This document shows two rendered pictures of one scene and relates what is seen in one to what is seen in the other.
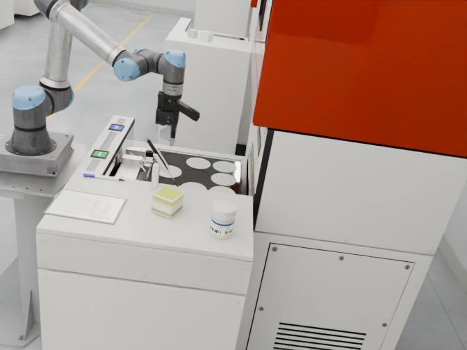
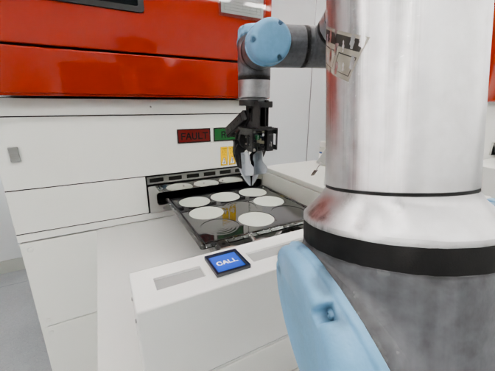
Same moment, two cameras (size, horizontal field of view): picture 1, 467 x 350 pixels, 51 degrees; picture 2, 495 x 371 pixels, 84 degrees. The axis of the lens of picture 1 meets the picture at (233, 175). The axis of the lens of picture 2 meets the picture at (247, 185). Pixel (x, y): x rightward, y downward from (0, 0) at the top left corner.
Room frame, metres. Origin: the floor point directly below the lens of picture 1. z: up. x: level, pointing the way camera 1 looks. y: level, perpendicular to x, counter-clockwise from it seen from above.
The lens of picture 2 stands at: (1.99, 0.87, 1.20)
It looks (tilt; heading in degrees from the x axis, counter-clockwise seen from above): 16 degrees down; 245
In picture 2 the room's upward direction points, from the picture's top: straight up
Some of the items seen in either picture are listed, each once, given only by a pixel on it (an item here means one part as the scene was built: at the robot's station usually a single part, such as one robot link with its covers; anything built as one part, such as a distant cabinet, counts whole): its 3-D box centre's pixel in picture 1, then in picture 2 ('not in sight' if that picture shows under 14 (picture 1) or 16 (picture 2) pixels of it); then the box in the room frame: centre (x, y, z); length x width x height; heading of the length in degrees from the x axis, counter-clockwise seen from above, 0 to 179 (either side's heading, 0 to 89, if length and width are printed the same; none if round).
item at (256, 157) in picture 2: (167, 136); (259, 168); (1.67, 0.27, 1.05); 0.06 x 0.03 x 0.09; 95
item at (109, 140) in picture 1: (108, 157); (293, 277); (1.72, 0.51, 0.89); 0.55 x 0.09 x 0.14; 3
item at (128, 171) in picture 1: (127, 175); not in sight; (1.64, 0.41, 0.87); 0.36 x 0.08 x 0.03; 3
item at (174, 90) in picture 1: (172, 87); (255, 90); (1.69, 0.27, 1.23); 0.08 x 0.08 x 0.05
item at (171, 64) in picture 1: (174, 66); (254, 54); (1.69, 0.27, 1.31); 0.09 x 0.08 x 0.11; 74
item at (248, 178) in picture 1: (249, 182); (210, 191); (1.70, -0.07, 0.89); 0.44 x 0.02 x 0.10; 3
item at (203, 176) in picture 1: (196, 176); (239, 207); (1.67, 0.14, 0.90); 0.34 x 0.34 x 0.01; 3
